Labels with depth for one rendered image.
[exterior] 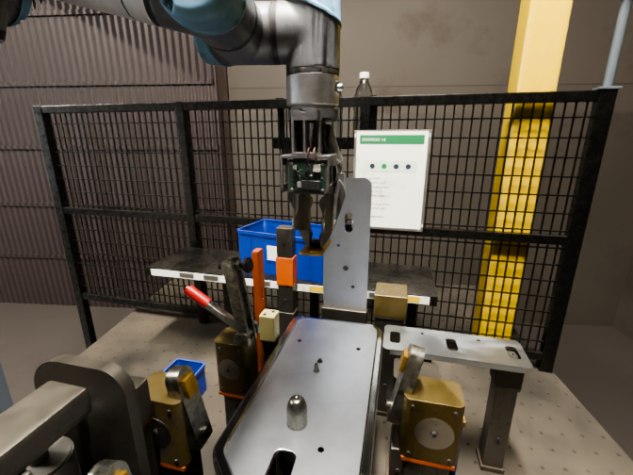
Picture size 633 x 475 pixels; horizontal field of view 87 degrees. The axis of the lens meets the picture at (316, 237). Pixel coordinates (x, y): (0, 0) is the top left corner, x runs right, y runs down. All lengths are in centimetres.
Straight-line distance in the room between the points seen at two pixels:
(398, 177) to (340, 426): 73
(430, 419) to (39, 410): 49
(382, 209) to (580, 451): 79
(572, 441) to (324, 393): 72
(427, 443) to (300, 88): 57
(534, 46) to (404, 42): 157
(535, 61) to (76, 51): 286
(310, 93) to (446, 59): 224
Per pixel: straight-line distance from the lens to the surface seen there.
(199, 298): 70
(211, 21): 38
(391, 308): 86
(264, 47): 51
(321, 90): 49
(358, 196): 81
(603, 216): 321
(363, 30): 265
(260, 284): 75
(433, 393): 61
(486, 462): 100
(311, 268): 97
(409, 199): 109
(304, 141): 47
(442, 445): 65
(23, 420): 43
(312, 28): 50
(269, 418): 61
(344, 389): 66
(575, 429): 121
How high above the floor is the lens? 143
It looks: 16 degrees down
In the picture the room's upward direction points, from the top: straight up
